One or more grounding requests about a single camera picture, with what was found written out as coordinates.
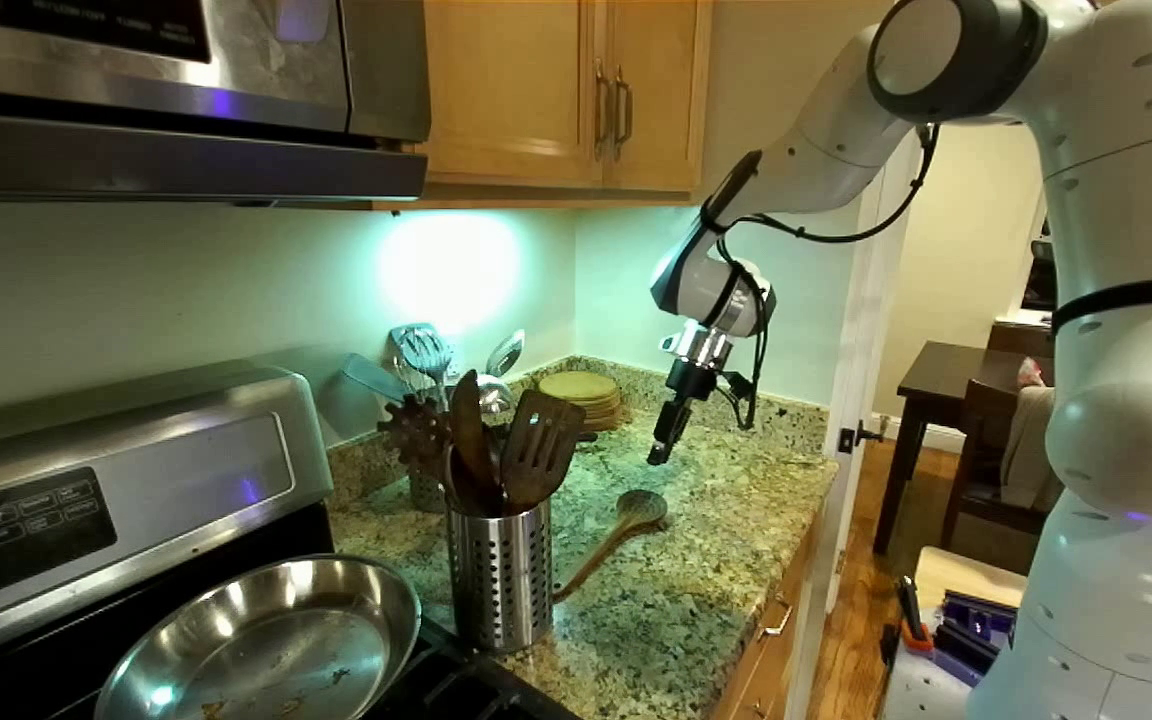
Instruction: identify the steel frying pan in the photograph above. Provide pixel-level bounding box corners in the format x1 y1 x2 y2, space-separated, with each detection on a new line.
90 557 419 720

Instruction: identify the wooden upper cabinet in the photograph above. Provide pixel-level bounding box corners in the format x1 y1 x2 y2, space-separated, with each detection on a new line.
424 0 717 201

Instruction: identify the wooden base cabinet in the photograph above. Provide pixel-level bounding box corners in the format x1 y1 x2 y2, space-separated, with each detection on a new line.
707 522 828 720

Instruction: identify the perforated metal utensil container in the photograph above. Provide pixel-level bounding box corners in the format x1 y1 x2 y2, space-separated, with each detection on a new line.
449 503 551 655

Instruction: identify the dark wooden spatula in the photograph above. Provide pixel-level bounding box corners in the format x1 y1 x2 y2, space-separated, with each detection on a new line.
452 371 505 516

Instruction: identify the stainless steel microwave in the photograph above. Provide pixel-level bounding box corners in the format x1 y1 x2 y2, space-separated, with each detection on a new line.
0 0 430 204

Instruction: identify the dark wooden side table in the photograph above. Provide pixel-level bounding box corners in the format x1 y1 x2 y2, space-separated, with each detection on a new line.
871 342 1042 557

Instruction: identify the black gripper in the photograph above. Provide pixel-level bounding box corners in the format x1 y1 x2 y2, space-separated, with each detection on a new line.
649 323 733 465

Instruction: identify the perforated wooden spoon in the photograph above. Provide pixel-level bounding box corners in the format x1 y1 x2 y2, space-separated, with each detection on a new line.
551 487 666 599

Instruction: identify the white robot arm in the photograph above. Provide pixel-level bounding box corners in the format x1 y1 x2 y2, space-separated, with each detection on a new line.
650 0 1152 720

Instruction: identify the blue slotted turner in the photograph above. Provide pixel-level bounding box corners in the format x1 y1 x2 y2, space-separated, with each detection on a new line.
389 322 452 385

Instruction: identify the stainless steel gas stove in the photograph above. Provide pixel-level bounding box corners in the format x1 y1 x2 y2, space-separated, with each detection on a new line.
0 366 577 720

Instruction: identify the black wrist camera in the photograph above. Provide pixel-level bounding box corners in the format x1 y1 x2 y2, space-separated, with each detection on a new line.
719 371 755 400

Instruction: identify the slotted wooden spatula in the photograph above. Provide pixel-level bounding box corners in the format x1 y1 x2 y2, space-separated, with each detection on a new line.
498 389 582 509

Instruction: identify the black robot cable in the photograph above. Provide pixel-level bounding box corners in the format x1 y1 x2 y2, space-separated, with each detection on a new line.
707 119 945 432

